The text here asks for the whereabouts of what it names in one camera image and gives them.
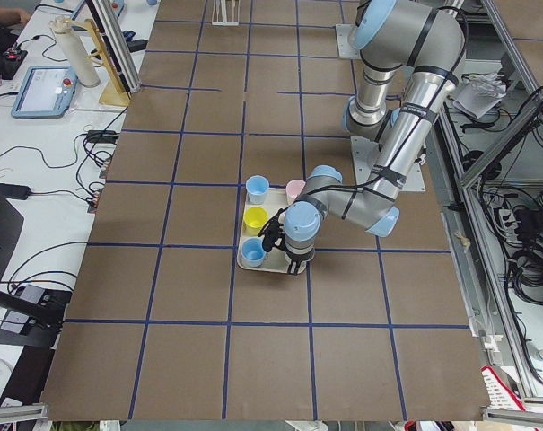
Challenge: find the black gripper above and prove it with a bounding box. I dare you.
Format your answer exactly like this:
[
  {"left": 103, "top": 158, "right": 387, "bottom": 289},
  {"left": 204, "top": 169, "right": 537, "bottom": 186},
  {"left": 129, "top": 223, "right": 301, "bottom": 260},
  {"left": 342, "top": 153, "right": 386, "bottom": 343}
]
[{"left": 258, "top": 207, "right": 316, "bottom": 275}]

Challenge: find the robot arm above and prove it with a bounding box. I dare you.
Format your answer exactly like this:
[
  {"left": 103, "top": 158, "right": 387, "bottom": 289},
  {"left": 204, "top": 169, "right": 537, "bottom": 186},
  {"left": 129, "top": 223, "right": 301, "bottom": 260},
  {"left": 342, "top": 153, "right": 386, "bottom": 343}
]
[{"left": 259, "top": 1, "right": 468, "bottom": 275}]

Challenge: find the yellow cup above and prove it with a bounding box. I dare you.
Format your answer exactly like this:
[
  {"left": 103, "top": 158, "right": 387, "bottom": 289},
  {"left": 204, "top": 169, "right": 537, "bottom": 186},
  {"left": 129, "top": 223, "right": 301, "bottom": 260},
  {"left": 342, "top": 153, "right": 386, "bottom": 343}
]
[{"left": 243, "top": 206, "right": 268, "bottom": 236}]

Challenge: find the pink cup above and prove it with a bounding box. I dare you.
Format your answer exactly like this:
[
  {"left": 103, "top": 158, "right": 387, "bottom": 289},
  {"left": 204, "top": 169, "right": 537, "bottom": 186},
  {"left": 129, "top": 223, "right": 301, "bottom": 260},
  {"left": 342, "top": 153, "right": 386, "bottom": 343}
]
[{"left": 285, "top": 179, "right": 306, "bottom": 205}]

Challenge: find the light blue cup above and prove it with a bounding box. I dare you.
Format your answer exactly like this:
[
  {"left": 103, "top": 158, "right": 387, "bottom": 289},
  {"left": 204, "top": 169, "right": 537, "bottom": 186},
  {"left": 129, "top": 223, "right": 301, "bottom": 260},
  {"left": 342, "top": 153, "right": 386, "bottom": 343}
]
[{"left": 245, "top": 175, "right": 269, "bottom": 205}]

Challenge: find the wooden mug tree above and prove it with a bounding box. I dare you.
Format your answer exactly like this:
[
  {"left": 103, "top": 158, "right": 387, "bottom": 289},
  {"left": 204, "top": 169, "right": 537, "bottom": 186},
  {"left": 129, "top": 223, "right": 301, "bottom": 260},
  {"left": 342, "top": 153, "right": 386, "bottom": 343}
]
[{"left": 83, "top": 19, "right": 130, "bottom": 108}]

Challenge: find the black power adapter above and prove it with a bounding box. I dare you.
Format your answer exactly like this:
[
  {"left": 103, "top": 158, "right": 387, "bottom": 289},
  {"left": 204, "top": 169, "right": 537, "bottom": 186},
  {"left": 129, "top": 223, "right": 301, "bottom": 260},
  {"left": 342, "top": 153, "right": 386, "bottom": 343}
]
[{"left": 127, "top": 39, "right": 148, "bottom": 53}]

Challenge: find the black monitor stand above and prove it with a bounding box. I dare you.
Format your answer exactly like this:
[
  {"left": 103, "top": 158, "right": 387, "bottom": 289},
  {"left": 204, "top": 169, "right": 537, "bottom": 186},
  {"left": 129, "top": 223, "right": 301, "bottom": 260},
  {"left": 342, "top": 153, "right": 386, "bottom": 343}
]
[{"left": 0, "top": 178, "right": 73, "bottom": 350}]

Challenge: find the blue teach pendant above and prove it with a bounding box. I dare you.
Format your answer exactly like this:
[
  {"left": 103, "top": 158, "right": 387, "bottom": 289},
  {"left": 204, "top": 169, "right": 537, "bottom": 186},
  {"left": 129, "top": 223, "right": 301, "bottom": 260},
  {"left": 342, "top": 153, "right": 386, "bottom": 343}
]
[{"left": 11, "top": 66, "right": 77, "bottom": 119}]

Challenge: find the white cylindrical bottle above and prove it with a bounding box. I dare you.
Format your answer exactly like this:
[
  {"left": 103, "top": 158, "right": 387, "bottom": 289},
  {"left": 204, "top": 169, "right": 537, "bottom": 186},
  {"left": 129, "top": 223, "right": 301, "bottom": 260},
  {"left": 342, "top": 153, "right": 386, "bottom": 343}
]
[{"left": 49, "top": 16, "right": 100, "bottom": 88}]

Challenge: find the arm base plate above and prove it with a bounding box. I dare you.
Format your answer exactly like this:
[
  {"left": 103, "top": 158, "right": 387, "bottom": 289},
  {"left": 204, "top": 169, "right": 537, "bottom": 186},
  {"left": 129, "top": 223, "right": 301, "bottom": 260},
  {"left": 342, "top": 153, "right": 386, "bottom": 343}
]
[
  {"left": 350, "top": 136, "right": 426, "bottom": 193},
  {"left": 335, "top": 23, "right": 360, "bottom": 59}
]

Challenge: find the white wire cup rack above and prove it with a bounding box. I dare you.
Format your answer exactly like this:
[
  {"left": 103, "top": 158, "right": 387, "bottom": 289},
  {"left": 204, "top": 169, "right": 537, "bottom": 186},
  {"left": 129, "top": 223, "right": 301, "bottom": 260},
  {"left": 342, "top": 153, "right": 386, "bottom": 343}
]
[{"left": 212, "top": 0, "right": 241, "bottom": 26}]

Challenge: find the aluminium frame post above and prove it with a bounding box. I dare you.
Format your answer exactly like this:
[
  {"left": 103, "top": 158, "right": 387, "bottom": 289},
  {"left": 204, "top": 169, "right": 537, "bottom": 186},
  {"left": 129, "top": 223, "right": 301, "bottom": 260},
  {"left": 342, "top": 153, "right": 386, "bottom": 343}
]
[{"left": 86, "top": 0, "right": 141, "bottom": 93}]

